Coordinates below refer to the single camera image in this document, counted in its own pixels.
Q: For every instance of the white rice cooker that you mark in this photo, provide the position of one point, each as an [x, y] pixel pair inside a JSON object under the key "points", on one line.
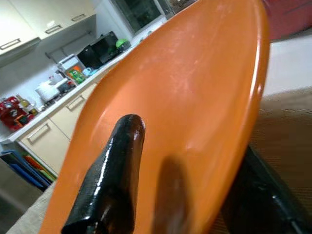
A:
{"points": [[47, 92]]}

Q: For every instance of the beige woven sofa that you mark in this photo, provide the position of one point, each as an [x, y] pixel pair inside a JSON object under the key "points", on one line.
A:
{"points": [[287, 136]]}

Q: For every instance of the red cabinet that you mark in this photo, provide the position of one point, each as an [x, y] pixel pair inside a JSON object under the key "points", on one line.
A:
{"points": [[290, 19]]}

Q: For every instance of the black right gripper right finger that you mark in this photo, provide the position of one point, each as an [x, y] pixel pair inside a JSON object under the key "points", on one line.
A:
{"points": [[256, 207]]}

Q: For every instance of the green snack bag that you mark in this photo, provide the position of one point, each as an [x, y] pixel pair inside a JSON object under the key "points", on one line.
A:
{"points": [[76, 76]]}

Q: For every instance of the cream base cabinet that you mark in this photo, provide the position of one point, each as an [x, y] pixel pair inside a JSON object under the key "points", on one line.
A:
{"points": [[48, 143]]}

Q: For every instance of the black microwave oven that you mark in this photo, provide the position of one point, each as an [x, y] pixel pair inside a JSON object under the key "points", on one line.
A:
{"points": [[97, 53]]}

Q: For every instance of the cream wall cabinet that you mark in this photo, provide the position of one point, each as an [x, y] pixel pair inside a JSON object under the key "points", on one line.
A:
{"points": [[36, 14]]}

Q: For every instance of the orange plastic plate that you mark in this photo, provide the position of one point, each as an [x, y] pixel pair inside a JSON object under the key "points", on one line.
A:
{"points": [[185, 85]]}

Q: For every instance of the light blue small container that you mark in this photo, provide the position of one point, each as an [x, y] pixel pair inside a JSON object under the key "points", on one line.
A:
{"points": [[87, 72]]}

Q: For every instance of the dark glass window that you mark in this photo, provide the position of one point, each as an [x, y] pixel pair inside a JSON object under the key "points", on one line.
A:
{"points": [[141, 12]]}

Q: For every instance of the red patterned bag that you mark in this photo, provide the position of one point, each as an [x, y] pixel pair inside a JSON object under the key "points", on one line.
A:
{"points": [[11, 114]]}

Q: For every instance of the yellow bottle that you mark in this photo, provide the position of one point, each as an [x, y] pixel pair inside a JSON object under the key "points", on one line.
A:
{"points": [[24, 102]]}

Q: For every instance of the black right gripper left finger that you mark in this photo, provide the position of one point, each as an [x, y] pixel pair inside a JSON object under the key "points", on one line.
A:
{"points": [[109, 185]]}

